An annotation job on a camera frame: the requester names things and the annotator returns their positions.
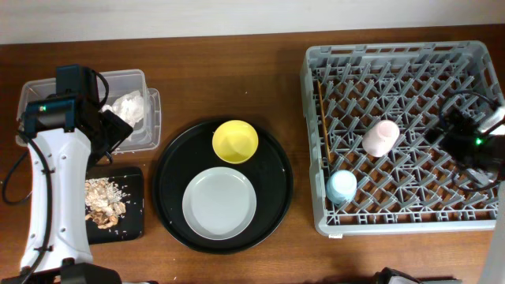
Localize white napkin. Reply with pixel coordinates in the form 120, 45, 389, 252
102, 90, 144, 128

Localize food leftovers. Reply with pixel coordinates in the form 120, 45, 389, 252
84, 177, 127, 230

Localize pink cup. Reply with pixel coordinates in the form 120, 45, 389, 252
362, 120, 400, 158

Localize yellow bowl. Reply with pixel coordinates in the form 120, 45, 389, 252
211, 120, 259, 164

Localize blue cup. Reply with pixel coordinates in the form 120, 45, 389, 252
326, 170, 357, 204

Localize grey plate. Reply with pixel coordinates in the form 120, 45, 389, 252
182, 166, 256, 241

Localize wooden chopstick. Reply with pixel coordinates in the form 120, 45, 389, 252
317, 81, 333, 165

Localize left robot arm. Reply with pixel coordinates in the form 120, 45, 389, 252
5, 95, 132, 283

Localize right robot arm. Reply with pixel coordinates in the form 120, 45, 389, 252
466, 106, 504, 284

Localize clear plastic waste bin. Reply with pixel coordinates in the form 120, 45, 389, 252
17, 69, 162, 154

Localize grey dishwasher rack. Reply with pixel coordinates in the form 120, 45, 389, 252
300, 41, 504, 238

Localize round black serving tray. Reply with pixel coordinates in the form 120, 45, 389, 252
151, 118, 294, 255

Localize black rectangular tray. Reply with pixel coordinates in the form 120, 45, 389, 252
86, 166, 144, 245

